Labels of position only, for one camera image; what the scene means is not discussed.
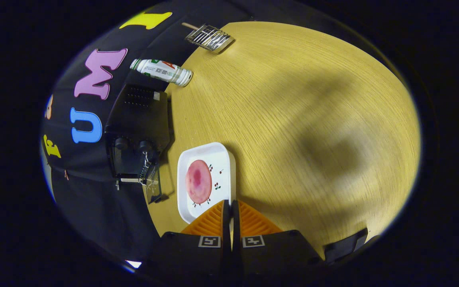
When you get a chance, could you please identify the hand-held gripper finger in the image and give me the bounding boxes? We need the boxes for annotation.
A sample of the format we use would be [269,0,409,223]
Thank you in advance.
[146,200,232,276]
[232,200,326,276]

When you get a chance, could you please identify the pink ham slice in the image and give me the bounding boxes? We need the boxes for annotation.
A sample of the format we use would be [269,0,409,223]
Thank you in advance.
[185,159,212,204]

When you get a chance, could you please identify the white square plate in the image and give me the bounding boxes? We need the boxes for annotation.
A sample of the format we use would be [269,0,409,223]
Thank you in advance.
[177,142,237,224]

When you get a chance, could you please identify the black toaster oven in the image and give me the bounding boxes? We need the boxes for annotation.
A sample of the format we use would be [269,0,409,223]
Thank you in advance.
[104,83,170,204]

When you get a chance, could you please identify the black backdrop cloth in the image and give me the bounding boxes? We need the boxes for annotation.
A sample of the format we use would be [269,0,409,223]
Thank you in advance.
[40,0,254,259]

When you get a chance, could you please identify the white plastic bottle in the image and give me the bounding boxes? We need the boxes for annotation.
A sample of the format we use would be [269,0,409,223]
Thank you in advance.
[130,59,193,87]

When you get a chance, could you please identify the metal wire holder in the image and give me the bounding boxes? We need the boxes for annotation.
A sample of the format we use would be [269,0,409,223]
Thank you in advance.
[184,24,235,55]

